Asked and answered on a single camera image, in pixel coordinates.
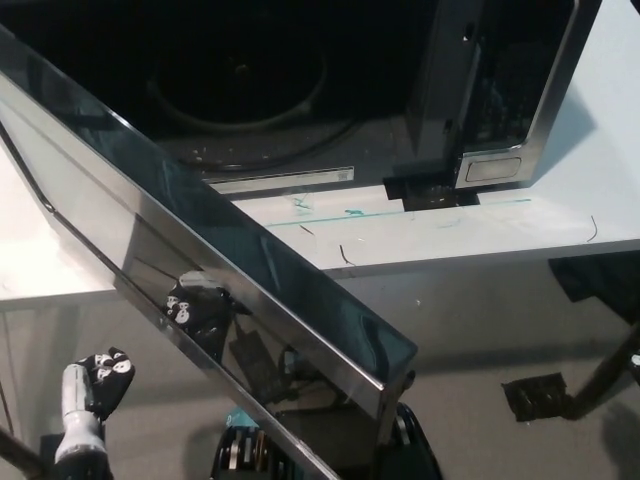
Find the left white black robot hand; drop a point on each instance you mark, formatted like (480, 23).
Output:
(80, 430)

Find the mirrored glass microwave door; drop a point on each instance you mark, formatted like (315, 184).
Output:
(150, 200)

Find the white microwave label sticker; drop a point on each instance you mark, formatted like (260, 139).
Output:
(325, 174)

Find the round glass microwave turntable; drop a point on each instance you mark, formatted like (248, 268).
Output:
(240, 105)

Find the black steel microwave oven body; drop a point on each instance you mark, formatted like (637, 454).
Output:
(440, 100)

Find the black floor socket plate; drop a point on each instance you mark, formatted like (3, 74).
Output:
(534, 400)

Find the dark curved metal bar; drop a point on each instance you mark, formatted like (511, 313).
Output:
(607, 367)

